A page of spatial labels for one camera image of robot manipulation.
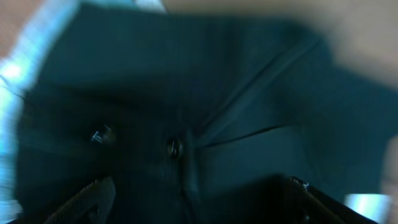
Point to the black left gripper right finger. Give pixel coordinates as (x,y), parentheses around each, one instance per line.
(306,204)

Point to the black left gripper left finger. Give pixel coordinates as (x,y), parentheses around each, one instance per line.
(90,205)

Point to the black t-shirt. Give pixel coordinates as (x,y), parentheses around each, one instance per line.
(201,118)

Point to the light blue printed t-shirt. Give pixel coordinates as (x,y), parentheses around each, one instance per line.
(18,73)

